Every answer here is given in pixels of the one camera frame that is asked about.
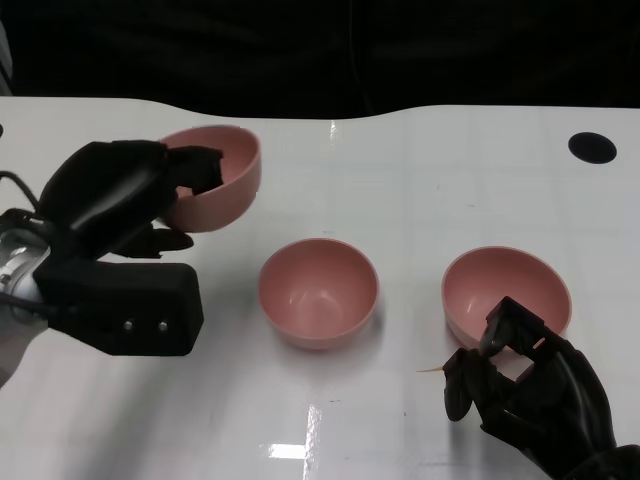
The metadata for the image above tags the black backdrop cloth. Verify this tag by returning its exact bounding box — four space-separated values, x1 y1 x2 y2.
0 0 640 121

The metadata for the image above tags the thin black hanging cable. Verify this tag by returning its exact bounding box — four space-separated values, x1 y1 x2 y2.
348 0 375 115

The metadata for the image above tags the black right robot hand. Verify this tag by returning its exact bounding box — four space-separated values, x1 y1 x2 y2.
442 296 618 475

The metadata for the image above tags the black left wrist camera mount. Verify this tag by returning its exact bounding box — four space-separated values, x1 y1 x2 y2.
33 258 205 358

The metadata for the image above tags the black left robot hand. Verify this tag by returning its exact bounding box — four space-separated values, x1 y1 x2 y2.
37 140 225 262

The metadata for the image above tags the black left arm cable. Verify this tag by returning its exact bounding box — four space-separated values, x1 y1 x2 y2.
0 171 44 216

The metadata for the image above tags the pink plastic bowl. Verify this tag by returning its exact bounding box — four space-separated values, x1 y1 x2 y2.
156 124 263 234
440 245 573 352
257 237 380 351

